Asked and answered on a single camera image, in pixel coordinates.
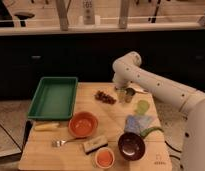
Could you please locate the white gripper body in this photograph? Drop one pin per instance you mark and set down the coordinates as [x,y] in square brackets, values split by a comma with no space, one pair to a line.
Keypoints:
[121,93]

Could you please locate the bunch of dark grapes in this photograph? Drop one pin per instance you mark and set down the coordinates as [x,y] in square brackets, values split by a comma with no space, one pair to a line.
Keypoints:
[105,98]

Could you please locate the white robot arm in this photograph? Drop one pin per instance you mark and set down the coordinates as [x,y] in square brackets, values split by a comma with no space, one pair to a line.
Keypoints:
[186,99]

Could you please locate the orange red bowl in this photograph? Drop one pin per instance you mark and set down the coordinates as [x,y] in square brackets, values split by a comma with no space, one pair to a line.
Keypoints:
[83,124]

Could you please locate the dark maroon bowl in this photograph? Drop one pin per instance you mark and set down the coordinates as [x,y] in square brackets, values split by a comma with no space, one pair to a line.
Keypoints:
[131,146]

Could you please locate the metal measuring cup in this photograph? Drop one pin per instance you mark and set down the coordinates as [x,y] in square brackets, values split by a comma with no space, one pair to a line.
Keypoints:
[130,94]

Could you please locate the light green cup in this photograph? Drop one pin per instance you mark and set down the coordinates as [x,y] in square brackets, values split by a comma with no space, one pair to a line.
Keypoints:
[142,107]

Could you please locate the blue cloth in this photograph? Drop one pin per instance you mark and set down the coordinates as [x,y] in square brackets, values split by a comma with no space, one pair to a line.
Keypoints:
[137,123]

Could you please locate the green curved toy vegetable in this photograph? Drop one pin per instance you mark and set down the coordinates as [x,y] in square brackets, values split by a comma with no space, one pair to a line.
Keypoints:
[147,131]

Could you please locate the sponge block with dark base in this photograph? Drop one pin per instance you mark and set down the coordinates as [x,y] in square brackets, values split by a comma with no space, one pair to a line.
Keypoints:
[94,144]

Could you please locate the green plastic tray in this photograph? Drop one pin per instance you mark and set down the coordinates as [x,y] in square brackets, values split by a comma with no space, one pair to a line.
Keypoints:
[54,99]

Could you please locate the small white orange cup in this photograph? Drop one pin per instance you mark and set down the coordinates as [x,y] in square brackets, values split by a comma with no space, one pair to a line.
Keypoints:
[104,158]

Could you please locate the silver fork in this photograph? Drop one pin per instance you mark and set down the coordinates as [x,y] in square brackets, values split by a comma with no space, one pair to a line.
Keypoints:
[59,143]

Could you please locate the white remote-like device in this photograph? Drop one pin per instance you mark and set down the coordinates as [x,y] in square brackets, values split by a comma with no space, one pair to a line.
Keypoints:
[88,12]

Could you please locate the black stool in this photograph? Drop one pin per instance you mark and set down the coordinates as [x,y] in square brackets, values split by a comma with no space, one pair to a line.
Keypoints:
[23,16]

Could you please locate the white handled utensil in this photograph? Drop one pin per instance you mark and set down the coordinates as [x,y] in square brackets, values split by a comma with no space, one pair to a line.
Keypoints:
[142,91]

